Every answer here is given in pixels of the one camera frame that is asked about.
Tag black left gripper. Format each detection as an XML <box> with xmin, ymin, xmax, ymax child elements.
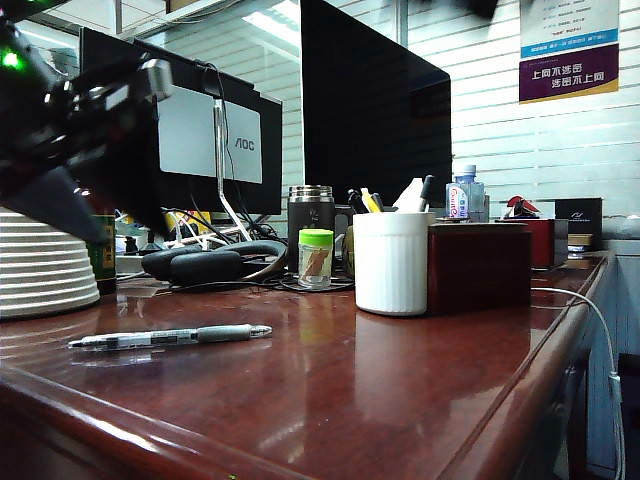
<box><xmin>0</xmin><ymin>57</ymin><xmax>175</xmax><ymax>246</ymax></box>

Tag yellow ballpoint pen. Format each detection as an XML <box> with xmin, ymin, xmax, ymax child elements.
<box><xmin>360</xmin><ymin>187</ymin><xmax>385</xmax><ymax>215</ymax></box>

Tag grey clear gel pen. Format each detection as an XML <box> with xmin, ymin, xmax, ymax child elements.
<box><xmin>68</xmin><ymin>323</ymin><xmax>274</xmax><ymax>353</ymax></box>

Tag white ribbed pen holder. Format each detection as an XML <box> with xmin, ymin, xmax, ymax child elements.
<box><xmin>352</xmin><ymin>211</ymin><xmax>437</xmax><ymax>317</ymax></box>

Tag black marker pen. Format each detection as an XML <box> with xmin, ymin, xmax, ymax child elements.
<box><xmin>418</xmin><ymin>174</ymin><xmax>436</xmax><ymax>214</ymax></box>

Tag green tin can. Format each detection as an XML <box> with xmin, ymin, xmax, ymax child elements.
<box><xmin>87</xmin><ymin>212</ymin><xmax>118</xmax><ymax>296</ymax></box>

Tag white ribbed round vessel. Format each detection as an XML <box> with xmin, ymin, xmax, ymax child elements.
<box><xmin>0</xmin><ymin>204</ymin><xmax>102</xmax><ymax>321</ymax></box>

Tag black headphones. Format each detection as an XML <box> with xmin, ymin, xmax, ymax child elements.
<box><xmin>141</xmin><ymin>239</ymin><xmax>289</xmax><ymax>289</ymax></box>

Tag AOC monitor silver back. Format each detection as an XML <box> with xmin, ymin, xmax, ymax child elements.
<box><xmin>79</xmin><ymin>27</ymin><xmax>285</xmax><ymax>242</ymax></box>

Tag dark thermos steel top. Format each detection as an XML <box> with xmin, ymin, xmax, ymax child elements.
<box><xmin>287</xmin><ymin>184</ymin><xmax>335</xmax><ymax>274</ymax></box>

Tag clear jar green lid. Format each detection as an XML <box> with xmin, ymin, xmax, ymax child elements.
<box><xmin>298</xmin><ymin>228</ymin><xmax>335</xmax><ymax>291</ymax></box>

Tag large black monitor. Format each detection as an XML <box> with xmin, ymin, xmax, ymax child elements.
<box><xmin>299</xmin><ymin>0</ymin><xmax>454</xmax><ymax>207</ymax></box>

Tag white tissue paper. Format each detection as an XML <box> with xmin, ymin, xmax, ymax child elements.
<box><xmin>391</xmin><ymin>178</ymin><xmax>427</xmax><ymax>214</ymax></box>

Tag clear plastic water bottle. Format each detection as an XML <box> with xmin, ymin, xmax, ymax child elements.
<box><xmin>445</xmin><ymin>164</ymin><xmax>487</xmax><ymax>224</ymax></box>

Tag red-brown wooden box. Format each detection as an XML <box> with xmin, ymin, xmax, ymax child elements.
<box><xmin>427</xmin><ymin>222</ymin><xmax>534</xmax><ymax>317</ymax></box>

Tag red white figurine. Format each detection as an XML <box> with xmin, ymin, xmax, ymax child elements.
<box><xmin>502</xmin><ymin>195</ymin><xmax>544</xmax><ymax>221</ymax></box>

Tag dark red box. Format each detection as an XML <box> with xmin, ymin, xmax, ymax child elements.
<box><xmin>494</xmin><ymin>217</ymin><xmax>558</xmax><ymax>269</ymax></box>

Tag black cardboard box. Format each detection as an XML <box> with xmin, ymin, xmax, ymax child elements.
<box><xmin>554</xmin><ymin>197</ymin><xmax>604</xmax><ymax>251</ymax></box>

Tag purple blue wall poster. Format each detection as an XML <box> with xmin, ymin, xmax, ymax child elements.
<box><xmin>518</xmin><ymin>0</ymin><xmax>621</xmax><ymax>105</ymax></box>

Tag white charging cable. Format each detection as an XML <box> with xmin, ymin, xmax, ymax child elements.
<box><xmin>530</xmin><ymin>286</ymin><xmax>629</xmax><ymax>480</ymax></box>

